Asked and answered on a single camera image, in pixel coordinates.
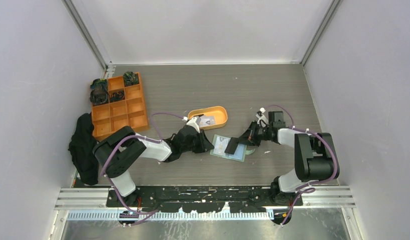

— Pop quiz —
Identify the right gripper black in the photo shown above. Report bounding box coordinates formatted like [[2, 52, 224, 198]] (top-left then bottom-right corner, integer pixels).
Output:
[[236, 120, 272, 147]]

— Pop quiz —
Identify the green card holder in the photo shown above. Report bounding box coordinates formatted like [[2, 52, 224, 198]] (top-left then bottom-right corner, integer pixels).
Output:
[[210, 134, 255, 162]]

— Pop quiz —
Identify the white grey card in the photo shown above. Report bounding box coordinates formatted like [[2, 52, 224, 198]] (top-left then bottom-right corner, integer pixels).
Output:
[[199, 115, 216, 129]]

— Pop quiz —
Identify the orange oval tray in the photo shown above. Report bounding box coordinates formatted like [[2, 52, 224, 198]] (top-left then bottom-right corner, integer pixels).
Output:
[[188, 106, 228, 130]]

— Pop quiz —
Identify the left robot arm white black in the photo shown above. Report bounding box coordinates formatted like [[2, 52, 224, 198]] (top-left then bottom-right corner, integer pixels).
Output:
[[92, 125, 214, 207]]

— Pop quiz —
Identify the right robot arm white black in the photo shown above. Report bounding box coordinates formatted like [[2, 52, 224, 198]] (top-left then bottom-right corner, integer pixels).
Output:
[[225, 109, 340, 206]]

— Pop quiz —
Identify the orange compartment organizer box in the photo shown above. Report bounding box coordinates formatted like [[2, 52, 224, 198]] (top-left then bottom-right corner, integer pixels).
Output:
[[91, 72, 149, 141]]

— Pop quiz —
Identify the dark rolled item top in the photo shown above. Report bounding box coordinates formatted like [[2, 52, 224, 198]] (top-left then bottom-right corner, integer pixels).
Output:
[[123, 71, 140, 87]]

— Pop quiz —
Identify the dark rolled item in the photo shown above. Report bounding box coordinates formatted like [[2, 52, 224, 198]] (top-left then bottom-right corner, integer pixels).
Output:
[[90, 89, 109, 106], [123, 71, 140, 87], [90, 78, 108, 92]]

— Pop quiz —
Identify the dark item middle compartment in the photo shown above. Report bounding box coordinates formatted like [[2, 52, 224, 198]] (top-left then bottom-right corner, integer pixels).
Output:
[[109, 90, 125, 103]]

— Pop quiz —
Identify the dark rolled item left lower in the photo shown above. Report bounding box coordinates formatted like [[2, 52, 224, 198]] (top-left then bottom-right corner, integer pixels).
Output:
[[90, 89, 109, 106]]

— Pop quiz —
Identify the black cloth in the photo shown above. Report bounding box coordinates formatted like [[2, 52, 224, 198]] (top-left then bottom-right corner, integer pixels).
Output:
[[68, 113, 99, 186]]

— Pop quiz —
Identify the dark rolled item left upper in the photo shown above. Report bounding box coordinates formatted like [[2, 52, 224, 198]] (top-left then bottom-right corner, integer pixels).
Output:
[[90, 78, 108, 92]]

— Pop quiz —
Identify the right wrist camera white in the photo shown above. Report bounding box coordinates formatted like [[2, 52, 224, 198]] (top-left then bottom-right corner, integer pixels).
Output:
[[255, 107, 268, 126]]

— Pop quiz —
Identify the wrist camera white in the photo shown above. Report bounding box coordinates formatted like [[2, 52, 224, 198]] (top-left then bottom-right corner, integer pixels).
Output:
[[182, 116, 201, 133], [255, 107, 268, 126]]

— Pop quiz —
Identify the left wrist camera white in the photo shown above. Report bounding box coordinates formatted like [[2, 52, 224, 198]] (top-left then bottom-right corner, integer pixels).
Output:
[[182, 116, 201, 133]]

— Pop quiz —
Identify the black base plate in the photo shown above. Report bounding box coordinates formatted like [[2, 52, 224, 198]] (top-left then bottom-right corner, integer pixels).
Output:
[[106, 185, 302, 214]]

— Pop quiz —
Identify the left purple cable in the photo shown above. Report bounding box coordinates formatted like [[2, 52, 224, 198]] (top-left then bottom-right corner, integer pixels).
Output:
[[100, 111, 189, 227]]

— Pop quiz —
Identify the white slotted cable duct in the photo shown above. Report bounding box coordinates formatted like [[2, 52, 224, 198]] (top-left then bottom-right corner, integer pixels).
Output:
[[67, 209, 274, 221]]

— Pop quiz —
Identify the aluminium frame rail right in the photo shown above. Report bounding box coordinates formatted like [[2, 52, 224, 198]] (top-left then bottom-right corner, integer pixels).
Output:
[[300, 0, 343, 67]]

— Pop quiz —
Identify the aluminium frame rail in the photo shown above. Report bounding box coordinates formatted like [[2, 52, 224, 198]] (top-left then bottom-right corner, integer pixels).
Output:
[[300, 0, 343, 67], [62, 0, 113, 70]]

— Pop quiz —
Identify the aluminium frame rail left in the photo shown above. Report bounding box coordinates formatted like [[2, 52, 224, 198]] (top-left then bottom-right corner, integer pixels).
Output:
[[62, 0, 113, 70]]

